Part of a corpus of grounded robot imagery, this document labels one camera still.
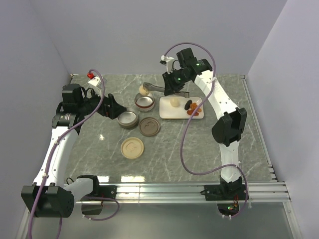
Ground brown glazed meat slice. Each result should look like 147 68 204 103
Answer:
186 110 199 116

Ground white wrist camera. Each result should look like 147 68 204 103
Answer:
160 55 175 74
87 72 102 88

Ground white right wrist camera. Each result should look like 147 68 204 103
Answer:
160 55 175 74

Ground brown round lid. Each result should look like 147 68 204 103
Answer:
139 117 160 136

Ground grey steel tin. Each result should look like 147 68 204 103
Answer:
117 107 139 129

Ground white rectangular plate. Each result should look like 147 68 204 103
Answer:
159 96 202 120

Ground cream round lid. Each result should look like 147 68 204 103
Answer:
121 137 144 159

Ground white peeled egg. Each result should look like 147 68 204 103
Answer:
169 97 180 108

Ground metal serving tongs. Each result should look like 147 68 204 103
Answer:
143 82 189 98

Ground beige steamed bun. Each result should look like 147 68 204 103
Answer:
139 85 149 96

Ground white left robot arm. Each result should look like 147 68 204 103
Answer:
21 84 127 218

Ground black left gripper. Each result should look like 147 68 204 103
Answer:
78 87 126 119

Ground red striped steel tin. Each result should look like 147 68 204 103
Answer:
134 93 155 112

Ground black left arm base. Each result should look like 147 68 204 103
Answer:
82 185 117 200

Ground aluminium mounting rail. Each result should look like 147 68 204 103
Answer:
62 159 292 205

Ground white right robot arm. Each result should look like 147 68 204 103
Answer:
160 48 247 199

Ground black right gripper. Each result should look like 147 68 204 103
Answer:
161 69 190 97

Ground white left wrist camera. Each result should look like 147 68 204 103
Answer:
87 72 102 88

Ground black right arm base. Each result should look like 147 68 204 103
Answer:
200 184 249 201

